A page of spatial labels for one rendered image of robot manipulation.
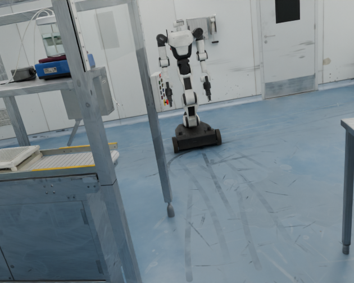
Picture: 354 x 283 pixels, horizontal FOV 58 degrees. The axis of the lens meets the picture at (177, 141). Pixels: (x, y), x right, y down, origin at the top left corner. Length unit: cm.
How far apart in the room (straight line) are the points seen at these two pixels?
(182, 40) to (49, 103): 271
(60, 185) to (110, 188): 29
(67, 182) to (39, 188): 16
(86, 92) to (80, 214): 70
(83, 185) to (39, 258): 63
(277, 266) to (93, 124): 142
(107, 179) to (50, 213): 49
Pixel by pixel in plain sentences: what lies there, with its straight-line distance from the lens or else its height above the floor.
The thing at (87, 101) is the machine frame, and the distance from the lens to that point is 135.
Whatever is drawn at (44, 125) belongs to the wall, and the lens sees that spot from 573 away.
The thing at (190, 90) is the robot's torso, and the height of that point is 71.
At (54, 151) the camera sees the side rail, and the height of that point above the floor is 91.
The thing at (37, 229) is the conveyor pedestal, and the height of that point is 55.
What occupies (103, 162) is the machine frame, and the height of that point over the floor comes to 97.
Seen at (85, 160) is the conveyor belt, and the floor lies 89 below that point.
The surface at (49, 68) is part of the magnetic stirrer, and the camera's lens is 155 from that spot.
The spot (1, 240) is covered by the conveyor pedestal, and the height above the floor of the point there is 49.
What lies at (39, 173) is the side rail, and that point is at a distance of 168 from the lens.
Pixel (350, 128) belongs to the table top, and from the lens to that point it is 183.
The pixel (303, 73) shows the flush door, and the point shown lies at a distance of 595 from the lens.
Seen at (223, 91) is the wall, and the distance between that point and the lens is 552.
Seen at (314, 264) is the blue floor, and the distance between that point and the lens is 223.
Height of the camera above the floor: 149
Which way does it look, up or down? 21 degrees down
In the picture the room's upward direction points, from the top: 9 degrees counter-clockwise
